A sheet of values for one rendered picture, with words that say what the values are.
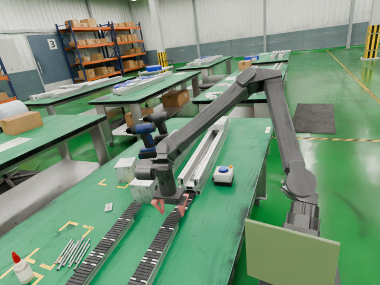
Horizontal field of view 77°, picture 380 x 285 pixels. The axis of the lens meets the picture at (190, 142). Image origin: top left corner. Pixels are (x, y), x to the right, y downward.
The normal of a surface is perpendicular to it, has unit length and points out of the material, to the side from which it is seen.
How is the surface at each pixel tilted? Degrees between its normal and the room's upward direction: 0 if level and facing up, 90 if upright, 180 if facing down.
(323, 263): 90
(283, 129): 46
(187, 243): 0
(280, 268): 90
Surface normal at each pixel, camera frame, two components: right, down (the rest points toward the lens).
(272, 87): -0.29, -0.16
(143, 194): -0.30, 0.41
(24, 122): 0.87, 0.07
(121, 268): -0.13, -0.91
